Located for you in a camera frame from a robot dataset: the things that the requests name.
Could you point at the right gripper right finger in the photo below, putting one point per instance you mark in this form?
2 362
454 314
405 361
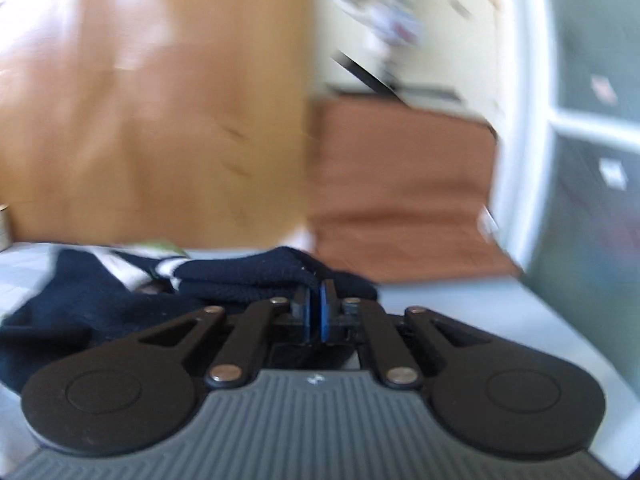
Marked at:
500 397

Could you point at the brown cushion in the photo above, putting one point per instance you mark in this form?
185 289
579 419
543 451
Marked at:
401 195

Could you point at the blue white striped bedsheet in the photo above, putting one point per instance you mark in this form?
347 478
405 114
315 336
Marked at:
501 306

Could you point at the navy green knit sweater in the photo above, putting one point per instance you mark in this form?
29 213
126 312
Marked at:
94 296

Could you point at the white window frame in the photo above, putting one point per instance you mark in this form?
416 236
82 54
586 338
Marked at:
566 68

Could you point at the wooden headboard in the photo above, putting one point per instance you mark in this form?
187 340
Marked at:
131 120

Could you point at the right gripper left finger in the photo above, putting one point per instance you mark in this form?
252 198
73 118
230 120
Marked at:
136 391

